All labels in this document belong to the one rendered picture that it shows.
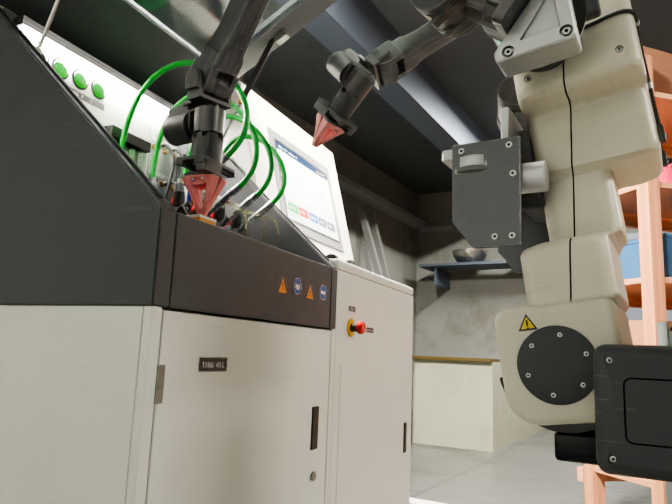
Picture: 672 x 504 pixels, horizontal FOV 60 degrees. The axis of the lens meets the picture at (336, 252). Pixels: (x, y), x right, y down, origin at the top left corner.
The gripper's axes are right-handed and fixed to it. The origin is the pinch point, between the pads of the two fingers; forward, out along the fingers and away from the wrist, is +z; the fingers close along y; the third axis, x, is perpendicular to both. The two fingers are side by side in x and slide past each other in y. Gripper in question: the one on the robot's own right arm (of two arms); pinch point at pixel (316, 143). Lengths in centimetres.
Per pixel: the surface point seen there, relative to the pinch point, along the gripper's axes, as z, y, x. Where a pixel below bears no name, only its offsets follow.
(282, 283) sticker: 24.6, -23.9, 7.5
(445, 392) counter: 170, 54, -352
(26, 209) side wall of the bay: 33, -4, 55
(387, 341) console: 45, -18, -61
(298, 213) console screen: 33, 26, -38
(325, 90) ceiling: 41, 269, -246
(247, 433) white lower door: 44, -48, 18
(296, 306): 29.1, -25.7, 0.6
